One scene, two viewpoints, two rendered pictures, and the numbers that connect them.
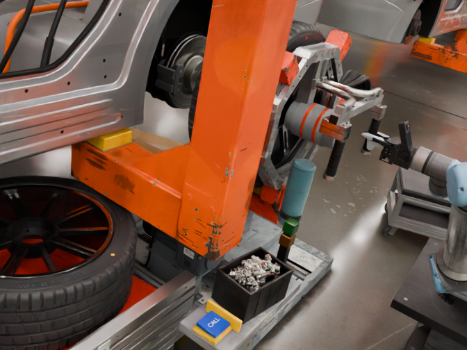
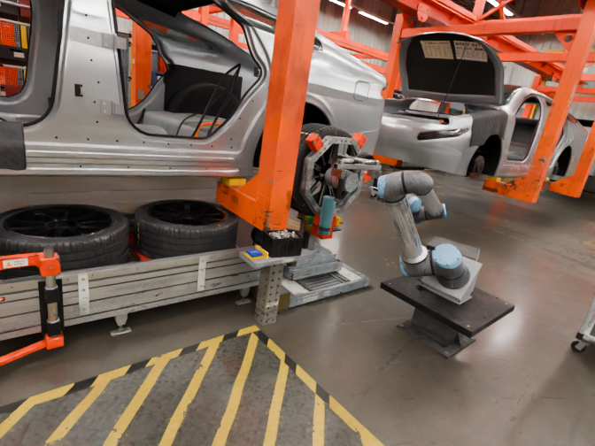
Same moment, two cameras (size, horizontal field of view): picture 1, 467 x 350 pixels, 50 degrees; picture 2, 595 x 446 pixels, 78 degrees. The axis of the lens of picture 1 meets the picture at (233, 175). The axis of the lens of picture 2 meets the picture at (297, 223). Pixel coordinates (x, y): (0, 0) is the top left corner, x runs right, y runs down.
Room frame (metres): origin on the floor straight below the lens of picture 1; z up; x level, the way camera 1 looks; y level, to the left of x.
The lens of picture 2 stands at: (-0.67, -0.85, 1.28)
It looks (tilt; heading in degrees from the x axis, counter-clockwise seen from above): 18 degrees down; 19
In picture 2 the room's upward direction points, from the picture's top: 9 degrees clockwise
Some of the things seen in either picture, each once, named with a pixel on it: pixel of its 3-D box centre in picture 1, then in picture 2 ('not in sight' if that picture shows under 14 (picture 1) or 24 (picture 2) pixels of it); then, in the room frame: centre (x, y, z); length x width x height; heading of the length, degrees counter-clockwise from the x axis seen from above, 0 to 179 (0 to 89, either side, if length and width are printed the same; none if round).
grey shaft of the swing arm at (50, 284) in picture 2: not in sight; (51, 298); (0.33, 0.60, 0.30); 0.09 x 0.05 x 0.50; 150
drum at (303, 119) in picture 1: (316, 123); (341, 179); (1.77, -0.27, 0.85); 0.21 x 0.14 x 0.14; 60
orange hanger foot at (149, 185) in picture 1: (140, 155); (245, 188); (1.53, 0.33, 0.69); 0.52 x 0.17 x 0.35; 60
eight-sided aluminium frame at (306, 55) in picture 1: (300, 117); (334, 176); (1.81, -0.20, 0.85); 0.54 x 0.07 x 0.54; 150
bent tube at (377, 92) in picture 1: (353, 78); (361, 154); (1.83, -0.36, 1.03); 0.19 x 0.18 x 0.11; 60
